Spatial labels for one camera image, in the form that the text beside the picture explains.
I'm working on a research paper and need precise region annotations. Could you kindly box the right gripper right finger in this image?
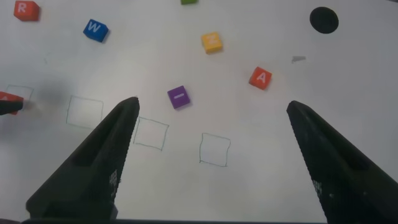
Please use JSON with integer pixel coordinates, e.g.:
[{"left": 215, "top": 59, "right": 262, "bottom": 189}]
[{"left": 286, "top": 100, "right": 398, "bottom": 224}]

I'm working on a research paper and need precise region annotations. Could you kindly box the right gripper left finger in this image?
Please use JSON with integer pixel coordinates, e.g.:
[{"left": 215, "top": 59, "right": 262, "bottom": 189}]
[{"left": 25, "top": 96, "right": 141, "bottom": 220}]

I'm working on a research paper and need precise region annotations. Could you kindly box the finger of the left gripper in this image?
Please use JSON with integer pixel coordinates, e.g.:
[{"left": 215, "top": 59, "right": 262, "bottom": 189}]
[{"left": 0, "top": 101, "right": 24, "bottom": 116}]

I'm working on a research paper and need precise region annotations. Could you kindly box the orange letter A block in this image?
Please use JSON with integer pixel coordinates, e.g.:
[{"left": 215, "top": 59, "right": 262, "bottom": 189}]
[
  {"left": 0, "top": 91, "right": 24, "bottom": 115},
  {"left": 248, "top": 66, "right": 273, "bottom": 91}
]

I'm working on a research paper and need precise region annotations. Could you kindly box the orange letter R block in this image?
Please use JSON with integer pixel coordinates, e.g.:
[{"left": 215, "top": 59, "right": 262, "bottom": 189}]
[{"left": 13, "top": 0, "right": 40, "bottom": 22}]

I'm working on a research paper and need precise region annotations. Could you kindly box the blue letter W block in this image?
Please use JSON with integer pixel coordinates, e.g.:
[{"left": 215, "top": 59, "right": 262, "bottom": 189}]
[{"left": 83, "top": 19, "right": 109, "bottom": 43}]

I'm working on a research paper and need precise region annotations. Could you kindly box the purple letter I block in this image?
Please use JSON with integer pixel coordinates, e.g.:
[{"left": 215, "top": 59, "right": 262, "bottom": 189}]
[{"left": 167, "top": 85, "right": 191, "bottom": 110}]

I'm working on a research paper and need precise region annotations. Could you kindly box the black round table grommet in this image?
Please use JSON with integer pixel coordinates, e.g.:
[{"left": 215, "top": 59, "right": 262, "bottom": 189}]
[{"left": 309, "top": 6, "right": 340, "bottom": 34}]

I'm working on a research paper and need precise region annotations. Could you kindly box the yellow letter block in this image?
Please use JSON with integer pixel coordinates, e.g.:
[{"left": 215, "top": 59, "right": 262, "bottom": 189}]
[{"left": 200, "top": 32, "right": 224, "bottom": 55}]

